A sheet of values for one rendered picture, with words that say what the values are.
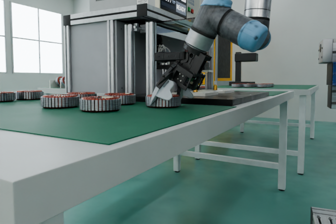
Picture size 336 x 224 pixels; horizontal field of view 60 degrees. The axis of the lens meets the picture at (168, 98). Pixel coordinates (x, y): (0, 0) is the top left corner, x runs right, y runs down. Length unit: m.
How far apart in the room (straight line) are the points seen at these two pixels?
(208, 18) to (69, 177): 0.58
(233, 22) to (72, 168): 0.56
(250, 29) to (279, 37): 5.82
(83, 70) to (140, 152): 0.92
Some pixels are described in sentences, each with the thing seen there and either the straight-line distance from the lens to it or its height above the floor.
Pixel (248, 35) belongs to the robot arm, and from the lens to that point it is 0.76.
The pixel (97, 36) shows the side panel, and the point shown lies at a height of 1.01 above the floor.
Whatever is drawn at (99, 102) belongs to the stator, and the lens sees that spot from 0.77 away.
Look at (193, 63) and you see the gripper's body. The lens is 0.83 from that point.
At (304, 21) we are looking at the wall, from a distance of 6.57.
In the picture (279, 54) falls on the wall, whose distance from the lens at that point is 6.54.
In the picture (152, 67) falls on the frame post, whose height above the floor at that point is 0.88.
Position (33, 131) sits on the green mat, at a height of 0.75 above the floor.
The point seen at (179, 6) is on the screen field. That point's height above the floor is 1.17.
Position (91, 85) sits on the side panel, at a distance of 1.28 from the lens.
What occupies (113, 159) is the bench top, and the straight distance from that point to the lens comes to 0.39.
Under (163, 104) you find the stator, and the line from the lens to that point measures 0.86.
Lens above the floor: 0.84
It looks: 4 degrees down
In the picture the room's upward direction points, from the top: straight up
